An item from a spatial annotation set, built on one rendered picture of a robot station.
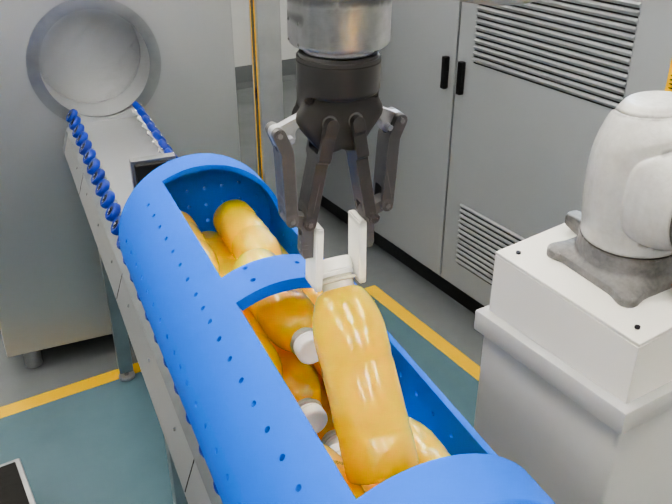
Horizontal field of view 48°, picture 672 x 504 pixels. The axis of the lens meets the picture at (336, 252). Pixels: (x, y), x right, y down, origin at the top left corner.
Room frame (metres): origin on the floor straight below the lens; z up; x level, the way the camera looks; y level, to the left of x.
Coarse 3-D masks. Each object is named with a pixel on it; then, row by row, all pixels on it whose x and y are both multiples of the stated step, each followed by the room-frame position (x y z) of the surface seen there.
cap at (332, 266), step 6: (330, 258) 0.66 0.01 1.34; (336, 258) 0.66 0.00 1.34; (342, 258) 0.67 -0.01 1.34; (348, 258) 0.67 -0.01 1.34; (324, 264) 0.66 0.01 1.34; (330, 264) 0.66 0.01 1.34; (336, 264) 0.66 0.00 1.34; (342, 264) 0.66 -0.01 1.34; (348, 264) 0.67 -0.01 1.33; (324, 270) 0.66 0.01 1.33; (330, 270) 0.66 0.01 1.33; (336, 270) 0.66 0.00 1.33; (342, 270) 0.66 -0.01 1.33; (348, 270) 0.66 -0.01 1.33; (324, 276) 0.66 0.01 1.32
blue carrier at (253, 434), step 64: (192, 192) 1.22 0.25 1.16; (256, 192) 1.27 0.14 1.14; (128, 256) 1.09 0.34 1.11; (192, 256) 0.91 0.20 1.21; (192, 320) 0.80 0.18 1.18; (192, 384) 0.72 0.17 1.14; (256, 384) 0.64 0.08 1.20; (256, 448) 0.57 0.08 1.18; (320, 448) 0.53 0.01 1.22; (448, 448) 0.69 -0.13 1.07
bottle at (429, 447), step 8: (416, 424) 0.64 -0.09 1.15; (416, 432) 0.62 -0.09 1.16; (424, 432) 0.62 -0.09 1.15; (432, 432) 0.63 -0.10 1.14; (416, 440) 0.61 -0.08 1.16; (424, 440) 0.61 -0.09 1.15; (432, 440) 0.61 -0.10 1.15; (416, 448) 0.60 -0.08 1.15; (424, 448) 0.60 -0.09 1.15; (432, 448) 0.60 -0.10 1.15; (440, 448) 0.60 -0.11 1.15; (424, 456) 0.58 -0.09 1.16; (432, 456) 0.58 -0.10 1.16; (440, 456) 0.58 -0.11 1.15
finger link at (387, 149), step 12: (396, 120) 0.68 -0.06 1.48; (384, 132) 0.69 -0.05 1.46; (396, 132) 0.68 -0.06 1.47; (384, 144) 0.68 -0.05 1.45; (396, 144) 0.68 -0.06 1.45; (384, 156) 0.68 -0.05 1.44; (396, 156) 0.68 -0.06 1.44; (384, 168) 0.68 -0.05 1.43; (396, 168) 0.68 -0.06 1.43; (384, 180) 0.68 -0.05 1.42; (384, 192) 0.68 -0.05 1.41; (384, 204) 0.68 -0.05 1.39
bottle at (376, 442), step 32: (352, 288) 0.65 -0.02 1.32; (320, 320) 0.63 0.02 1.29; (352, 320) 0.62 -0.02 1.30; (320, 352) 0.61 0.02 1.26; (352, 352) 0.60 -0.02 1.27; (384, 352) 0.61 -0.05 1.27; (352, 384) 0.58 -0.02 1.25; (384, 384) 0.59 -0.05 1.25; (352, 416) 0.57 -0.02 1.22; (384, 416) 0.57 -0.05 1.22; (352, 448) 0.55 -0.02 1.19; (384, 448) 0.55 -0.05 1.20; (352, 480) 0.54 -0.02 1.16; (384, 480) 0.53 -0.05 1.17
